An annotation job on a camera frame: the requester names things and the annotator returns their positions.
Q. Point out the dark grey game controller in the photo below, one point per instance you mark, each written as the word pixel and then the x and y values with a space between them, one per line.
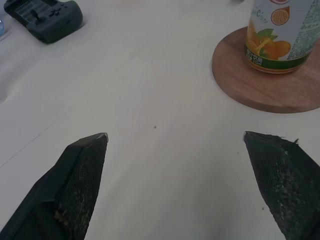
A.
pixel 47 18

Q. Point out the orange juice can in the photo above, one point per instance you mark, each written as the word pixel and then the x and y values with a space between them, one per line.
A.
pixel 277 37

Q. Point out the small pale blue object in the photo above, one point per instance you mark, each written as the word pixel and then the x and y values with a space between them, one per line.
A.
pixel 1 26

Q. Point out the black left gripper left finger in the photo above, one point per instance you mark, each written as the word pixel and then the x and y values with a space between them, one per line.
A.
pixel 75 185

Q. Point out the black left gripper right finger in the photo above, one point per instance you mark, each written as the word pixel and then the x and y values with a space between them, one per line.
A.
pixel 282 180

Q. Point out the round wooden base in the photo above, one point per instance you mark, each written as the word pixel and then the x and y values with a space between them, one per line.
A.
pixel 265 85

